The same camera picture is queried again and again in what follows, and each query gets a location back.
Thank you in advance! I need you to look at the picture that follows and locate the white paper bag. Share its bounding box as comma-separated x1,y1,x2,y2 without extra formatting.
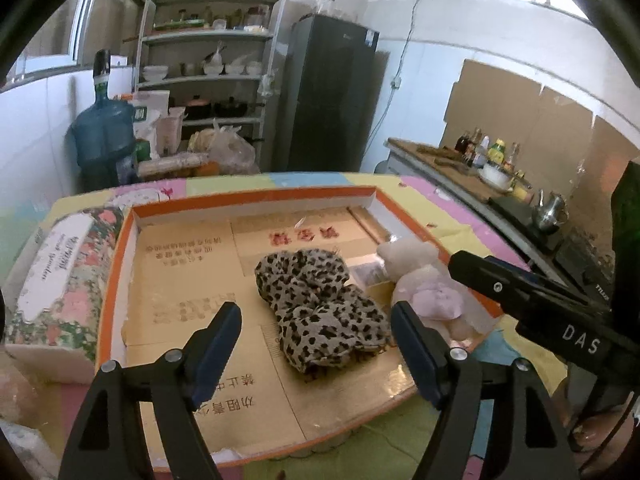
131,91,171,141

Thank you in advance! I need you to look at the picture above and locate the white metal shelf rack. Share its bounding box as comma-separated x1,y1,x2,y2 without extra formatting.
132,0,288,173

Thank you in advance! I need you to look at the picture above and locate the person's right hand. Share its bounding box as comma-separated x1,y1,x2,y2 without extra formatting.
570,395,636,461

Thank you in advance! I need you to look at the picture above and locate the cardboard wall sheet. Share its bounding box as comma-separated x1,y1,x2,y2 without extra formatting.
442,59,640,221

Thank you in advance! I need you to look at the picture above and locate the leopard print cloth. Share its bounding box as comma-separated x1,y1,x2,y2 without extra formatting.
254,247,392,373

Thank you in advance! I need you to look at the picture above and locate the blue water jug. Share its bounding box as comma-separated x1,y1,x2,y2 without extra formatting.
70,85,138,188

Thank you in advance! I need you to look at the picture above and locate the small clear packet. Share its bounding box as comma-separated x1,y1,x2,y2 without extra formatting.
350,260,388,287

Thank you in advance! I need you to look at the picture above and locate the translucent plastic pitcher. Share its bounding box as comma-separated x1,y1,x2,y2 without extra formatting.
155,107,187,156

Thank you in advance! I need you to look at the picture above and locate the wall cable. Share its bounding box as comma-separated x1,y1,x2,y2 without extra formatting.
385,0,432,136

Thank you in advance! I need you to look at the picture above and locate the black cooking pot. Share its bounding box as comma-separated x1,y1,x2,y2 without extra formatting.
185,95,213,121
215,97,249,118

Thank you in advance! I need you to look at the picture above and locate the clear plastic bag of food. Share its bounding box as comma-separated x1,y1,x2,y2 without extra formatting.
189,120,261,176

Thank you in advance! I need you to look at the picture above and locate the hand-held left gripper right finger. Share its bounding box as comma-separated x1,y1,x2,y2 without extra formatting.
390,301,583,480

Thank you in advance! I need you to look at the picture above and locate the dark grey refrigerator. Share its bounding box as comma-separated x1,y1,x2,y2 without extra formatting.
272,14,381,173

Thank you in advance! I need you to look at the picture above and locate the black water pump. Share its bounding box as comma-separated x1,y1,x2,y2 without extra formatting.
92,49,113,97

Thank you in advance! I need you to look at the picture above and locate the black induction cooker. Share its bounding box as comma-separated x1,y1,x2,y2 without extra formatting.
487,195,561,251

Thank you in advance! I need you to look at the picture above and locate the steel kettle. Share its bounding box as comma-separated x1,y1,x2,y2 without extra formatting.
531,190,571,235

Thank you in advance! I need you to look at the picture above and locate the white bowl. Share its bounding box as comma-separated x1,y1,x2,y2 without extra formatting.
480,162,516,191

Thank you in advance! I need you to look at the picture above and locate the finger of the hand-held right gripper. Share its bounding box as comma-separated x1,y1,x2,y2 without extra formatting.
447,250,592,322

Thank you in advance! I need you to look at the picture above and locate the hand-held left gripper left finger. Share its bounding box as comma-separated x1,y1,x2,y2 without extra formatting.
59,301,243,480

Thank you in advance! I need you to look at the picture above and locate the floral tissue box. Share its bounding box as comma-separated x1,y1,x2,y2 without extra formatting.
4,205,126,376

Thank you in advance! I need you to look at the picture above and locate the crumpled clear plastic bag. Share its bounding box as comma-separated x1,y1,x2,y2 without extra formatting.
0,350,61,480

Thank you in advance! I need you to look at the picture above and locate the orange cardboard tray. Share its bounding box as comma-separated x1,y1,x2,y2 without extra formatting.
95,186,506,473

